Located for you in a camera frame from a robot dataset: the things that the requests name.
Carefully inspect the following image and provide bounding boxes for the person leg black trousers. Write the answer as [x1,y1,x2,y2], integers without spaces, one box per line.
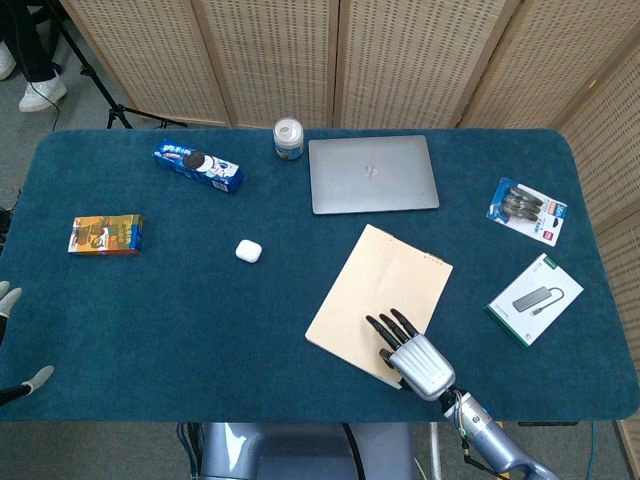
[0,0,64,84]

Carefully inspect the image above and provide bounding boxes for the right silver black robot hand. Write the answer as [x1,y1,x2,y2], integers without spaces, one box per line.
[365,308,457,402]

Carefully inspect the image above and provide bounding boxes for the left grey-tipped robot hand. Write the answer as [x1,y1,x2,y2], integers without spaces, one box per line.
[0,280,56,407]

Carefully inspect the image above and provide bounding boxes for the black tripod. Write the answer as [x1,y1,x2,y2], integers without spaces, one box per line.
[47,0,188,131]

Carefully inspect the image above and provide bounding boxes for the black torso cable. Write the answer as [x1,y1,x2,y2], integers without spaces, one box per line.
[341,422,364,480]

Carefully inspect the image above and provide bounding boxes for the wooden rattan folding screen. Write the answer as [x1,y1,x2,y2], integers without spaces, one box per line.
[59,0,640,480]

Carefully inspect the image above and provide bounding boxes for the blue cookie box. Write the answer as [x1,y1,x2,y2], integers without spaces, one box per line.
[152,138,245,197]

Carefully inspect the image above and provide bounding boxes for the grey closed laptop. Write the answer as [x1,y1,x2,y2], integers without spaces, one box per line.
[307,134,441,216]

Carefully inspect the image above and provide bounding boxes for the white-lidded jar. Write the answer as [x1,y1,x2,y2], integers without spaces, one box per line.
[272,117,305,162]

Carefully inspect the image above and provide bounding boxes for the beige paper folder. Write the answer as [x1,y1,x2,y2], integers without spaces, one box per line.
[305,223,455,391]

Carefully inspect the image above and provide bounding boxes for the teal table mat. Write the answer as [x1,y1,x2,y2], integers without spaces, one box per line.
[0,128,640,424]

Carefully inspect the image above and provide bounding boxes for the white earbuds case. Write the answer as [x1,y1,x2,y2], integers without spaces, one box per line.
[235,239,262,263]

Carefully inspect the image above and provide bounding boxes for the white sneaker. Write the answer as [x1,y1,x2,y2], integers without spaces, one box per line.
[0,41,17,82]
[18,74,68,114]

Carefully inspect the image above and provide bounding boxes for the white green USB hub box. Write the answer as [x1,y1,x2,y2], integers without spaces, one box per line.
[485,252,585,349]

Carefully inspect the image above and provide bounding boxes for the white table leg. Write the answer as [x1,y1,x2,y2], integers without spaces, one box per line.
[428,422,444,480]

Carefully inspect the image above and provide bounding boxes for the battery blister pack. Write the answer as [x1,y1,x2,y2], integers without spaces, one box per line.
[484,176,571,248]

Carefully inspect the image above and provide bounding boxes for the orange snack box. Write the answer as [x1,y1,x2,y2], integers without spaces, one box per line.
[67,214,146,257]

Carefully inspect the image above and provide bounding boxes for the blue-grey robot torso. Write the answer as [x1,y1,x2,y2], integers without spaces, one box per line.
[198,422,417,480]

